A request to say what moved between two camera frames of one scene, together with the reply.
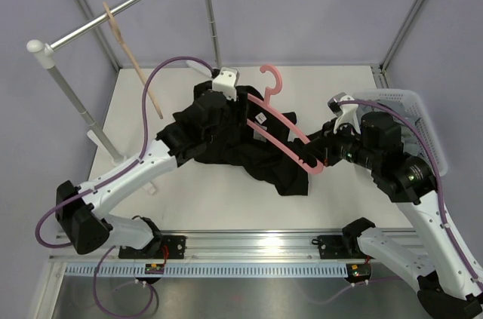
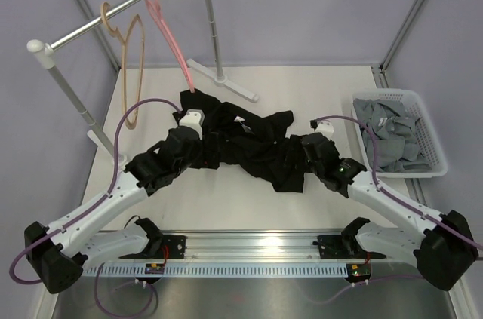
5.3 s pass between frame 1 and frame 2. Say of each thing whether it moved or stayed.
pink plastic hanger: moved
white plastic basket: stayed
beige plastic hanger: moved
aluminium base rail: stayed
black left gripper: moved
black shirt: moved
